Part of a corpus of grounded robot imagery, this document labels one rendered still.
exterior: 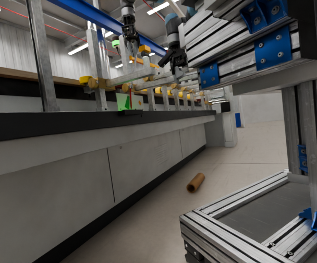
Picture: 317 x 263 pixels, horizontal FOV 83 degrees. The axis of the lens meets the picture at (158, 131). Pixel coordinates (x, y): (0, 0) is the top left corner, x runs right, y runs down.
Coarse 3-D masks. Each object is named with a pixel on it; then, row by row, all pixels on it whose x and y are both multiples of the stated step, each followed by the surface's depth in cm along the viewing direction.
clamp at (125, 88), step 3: (123, 84) 108; (126, 84) 106; (129, 84) 108; (132, 84) 110; (135, 84) 112; (123, 87) 108; (126, 87) 106; (123, 90) 108; (126, 90) 107; (129, 90) 108; (132, 90) 109; (135, 90) 112; (135, 93) 118
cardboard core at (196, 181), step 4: (196, 176) 163; (200, 176) 165; (204, 176) 172; (192, 180) 155; (196, 180) 155; (200, 180) 160; (188, 184) 149; (192, 184) 147; (196, 184) 150; (188, 188) 151; (192, 188) 154; (196, 188) 147; (192, 192) 148
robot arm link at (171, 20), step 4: (168, 16) 95; (172, 16) 94; (176, 16) 94; (168, 20) 94; (172, 20) 94; (176, 20) 94; (180, 20) 94; (168, 24) 95; (172, 24) 94; (176, 24) 94; (180, 24) 94; (168, 28) 95; (172, 28) 94; (176, 28) 94; (168, 32) 96; (172, 32) 95; (176, 32) 94
